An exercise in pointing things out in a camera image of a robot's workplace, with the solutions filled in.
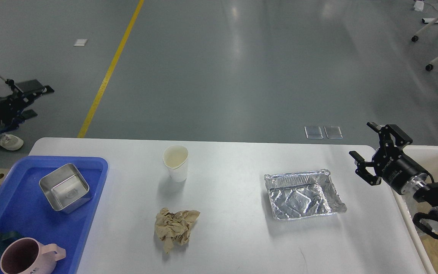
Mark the white plastic bin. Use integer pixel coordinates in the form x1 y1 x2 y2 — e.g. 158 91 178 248
393 145 438 274

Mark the left clear floor plate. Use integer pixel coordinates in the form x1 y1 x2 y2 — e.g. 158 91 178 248
304 126 324 139

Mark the clear floor plate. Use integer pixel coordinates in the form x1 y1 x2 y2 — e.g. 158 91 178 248
304 126 324 139
324 126 343 139

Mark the aluminium foil tray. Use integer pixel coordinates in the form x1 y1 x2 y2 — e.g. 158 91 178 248
264 169 347 221

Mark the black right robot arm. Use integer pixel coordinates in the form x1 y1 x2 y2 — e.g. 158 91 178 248
349 122 438 240

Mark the stainless steel rectangular container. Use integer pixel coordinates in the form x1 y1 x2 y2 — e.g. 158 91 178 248
39 163 92 214

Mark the white paper cup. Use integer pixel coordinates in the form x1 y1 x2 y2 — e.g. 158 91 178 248
163 145 189 182

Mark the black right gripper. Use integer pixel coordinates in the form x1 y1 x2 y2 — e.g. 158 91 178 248
348 122 428 195

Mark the white paper on floor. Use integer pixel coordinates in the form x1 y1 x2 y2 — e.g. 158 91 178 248
73 39 88 47

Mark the white sneaker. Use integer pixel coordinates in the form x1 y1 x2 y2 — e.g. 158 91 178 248
0 134 24 151

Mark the crumpled brown paper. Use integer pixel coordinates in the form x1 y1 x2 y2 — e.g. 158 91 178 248
154 207 200 254

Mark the blue plastic tray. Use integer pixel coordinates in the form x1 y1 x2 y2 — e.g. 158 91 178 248
0 156 108 274

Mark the pink ceramic mug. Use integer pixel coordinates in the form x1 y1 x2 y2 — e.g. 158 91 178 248
0 237 67 274

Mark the right clear floor plate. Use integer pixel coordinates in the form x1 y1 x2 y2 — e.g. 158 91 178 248
324 126 343 139

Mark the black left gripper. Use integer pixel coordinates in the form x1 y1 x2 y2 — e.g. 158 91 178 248
0 79 55 134

